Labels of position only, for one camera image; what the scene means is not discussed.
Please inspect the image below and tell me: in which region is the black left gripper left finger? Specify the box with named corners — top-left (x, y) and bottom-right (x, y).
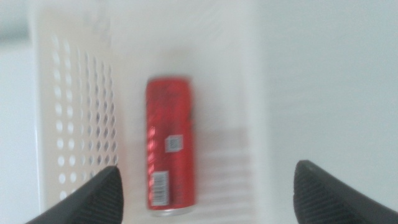
top-left (24, 165), bottom-right (125, 224)

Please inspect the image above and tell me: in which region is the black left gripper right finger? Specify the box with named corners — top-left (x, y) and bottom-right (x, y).
top-left (292, 159), bottom-right (398, 224)

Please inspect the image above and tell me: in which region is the red drink can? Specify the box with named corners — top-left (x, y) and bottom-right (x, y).
top-left (145, 75), bottom-right (198, 218)

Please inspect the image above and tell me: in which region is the white perforated plastic basket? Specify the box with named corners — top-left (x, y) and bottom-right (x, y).
top-left (29, 0), bottom-right (270, 224)

